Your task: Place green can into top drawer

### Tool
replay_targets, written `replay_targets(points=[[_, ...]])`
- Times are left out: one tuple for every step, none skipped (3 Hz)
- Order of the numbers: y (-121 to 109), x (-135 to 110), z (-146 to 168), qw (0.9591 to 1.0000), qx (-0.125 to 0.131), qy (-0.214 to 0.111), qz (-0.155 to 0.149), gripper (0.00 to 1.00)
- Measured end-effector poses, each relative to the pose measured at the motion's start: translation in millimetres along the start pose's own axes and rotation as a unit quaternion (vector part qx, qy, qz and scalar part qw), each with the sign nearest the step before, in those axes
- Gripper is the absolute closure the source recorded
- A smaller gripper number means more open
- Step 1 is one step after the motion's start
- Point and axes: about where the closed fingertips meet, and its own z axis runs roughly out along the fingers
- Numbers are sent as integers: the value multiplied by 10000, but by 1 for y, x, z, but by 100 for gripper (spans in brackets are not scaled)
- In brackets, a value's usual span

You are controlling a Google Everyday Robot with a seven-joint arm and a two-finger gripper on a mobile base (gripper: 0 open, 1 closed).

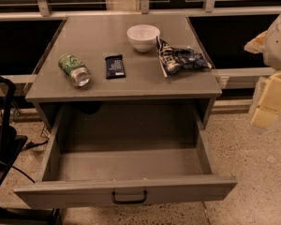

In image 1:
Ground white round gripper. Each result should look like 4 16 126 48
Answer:
244 13 281 128

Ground green soda can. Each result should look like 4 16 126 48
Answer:
58 54 90 87

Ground grey open top drawer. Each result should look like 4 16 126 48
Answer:
15 101 237 209

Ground blue crumpled chip bag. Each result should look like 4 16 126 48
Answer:
156 37 212 77

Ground white ceramic bowl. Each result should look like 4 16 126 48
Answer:
126 24 160 53

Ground grey cabinet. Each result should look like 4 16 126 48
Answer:
24 14 223 129

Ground dark blue snack bar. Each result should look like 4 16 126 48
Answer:
105 54 126 80

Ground metal window railing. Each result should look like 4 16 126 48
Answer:
0 0 281 22

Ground black drawer handle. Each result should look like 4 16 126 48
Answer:
111 190 148 205

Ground black floor cable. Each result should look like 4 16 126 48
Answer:
0 139 50 185

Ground black chair frame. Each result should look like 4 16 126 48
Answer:
0 76 62 225

